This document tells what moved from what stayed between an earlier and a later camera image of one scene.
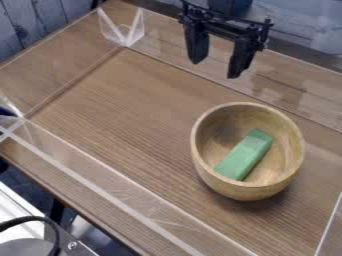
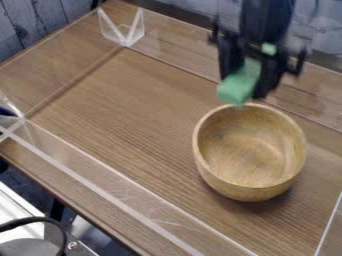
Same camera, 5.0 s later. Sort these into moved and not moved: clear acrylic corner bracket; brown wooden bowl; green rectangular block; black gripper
Moved: black gripper; green rectangular block
Not moved: clear acrylic corner bracket; brown wooden bowl
